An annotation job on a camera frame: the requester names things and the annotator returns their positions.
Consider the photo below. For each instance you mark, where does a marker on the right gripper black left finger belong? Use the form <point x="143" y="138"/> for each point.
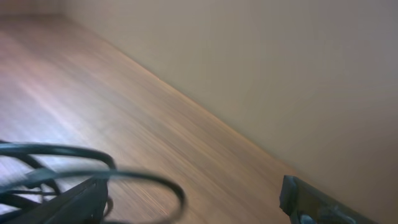
<point x="84" y="203"/>

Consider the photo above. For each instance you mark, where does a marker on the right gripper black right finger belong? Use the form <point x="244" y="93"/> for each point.
<point x="304" y="204"/>

